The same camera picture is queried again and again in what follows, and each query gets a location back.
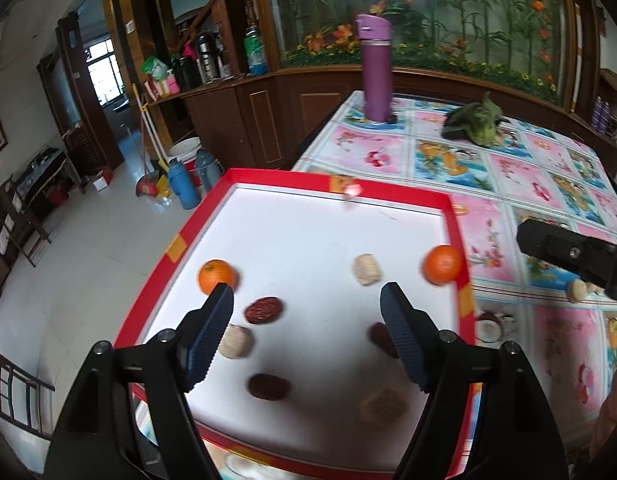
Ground orange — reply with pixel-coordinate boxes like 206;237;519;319
422;245;464;286
198;259;238;296

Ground flower glass partition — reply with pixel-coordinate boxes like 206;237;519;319
258;0;589;106

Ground red date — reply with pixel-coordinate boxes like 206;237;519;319
244;297;284;326
368;321;399;359
247;373;292;401

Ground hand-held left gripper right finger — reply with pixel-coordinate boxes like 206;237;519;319
379;282;569;480

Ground mop handles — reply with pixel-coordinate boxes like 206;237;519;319
132;82;169;176

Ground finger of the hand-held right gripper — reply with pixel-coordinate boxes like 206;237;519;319
517;219;617;306

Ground wooden chair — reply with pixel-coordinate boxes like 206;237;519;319
0;175;52;268

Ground steel thermos pot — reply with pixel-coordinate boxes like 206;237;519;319
194;31;224;81

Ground red dustpan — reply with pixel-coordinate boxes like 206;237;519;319
135;170;162;198

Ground green bag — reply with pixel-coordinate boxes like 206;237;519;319
141;55;169;81

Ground purple water bottle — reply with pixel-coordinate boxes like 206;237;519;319
353;14;395;122

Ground red box tray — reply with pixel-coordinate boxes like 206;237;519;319
113;167;476;480

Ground pink containers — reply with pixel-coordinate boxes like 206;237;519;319
146;72;182;98

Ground clear plastic bottle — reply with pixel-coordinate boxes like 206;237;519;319
244;22;269;77

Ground dark side table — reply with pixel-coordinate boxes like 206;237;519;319
13;147;86;221

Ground black kettle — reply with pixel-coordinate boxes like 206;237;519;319
171;55;202;92

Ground blue thermos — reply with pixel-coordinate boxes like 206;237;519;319
167;157;202;211

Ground green bok choy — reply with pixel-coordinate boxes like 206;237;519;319
441;91;509;147

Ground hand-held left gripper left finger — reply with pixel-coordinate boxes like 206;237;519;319
46;283;235;480

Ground grey thermos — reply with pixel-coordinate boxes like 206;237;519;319
193;147;224;192

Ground white bucket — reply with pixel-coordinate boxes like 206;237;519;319
167;136;202;173

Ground large hexagonal pale cane piece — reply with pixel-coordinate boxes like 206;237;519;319
359;390;408;428

